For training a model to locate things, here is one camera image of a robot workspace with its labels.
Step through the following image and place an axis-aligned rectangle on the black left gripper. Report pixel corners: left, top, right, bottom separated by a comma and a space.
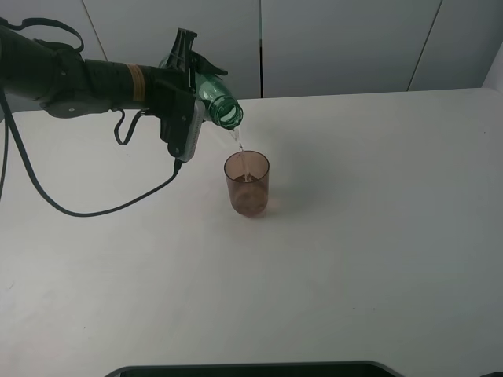
151, 28, 228, 157

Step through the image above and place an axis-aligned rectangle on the green transparent water bottle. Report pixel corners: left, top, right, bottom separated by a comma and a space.
149, 54, 243, 130

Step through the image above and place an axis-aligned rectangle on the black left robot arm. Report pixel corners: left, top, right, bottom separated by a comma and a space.
1, 18, 204, 163

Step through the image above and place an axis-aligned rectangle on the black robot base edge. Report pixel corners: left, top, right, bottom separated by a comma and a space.
108, 361, 399, 377

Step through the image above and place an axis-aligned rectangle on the pink translucent plastic cup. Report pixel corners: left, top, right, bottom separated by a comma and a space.
224, 151, 270, 218

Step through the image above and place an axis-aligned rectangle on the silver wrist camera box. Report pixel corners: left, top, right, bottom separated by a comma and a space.
178, 100, 205, 163

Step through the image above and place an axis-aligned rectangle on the black camera cable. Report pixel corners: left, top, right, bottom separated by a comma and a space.
0, 90, 184, 218

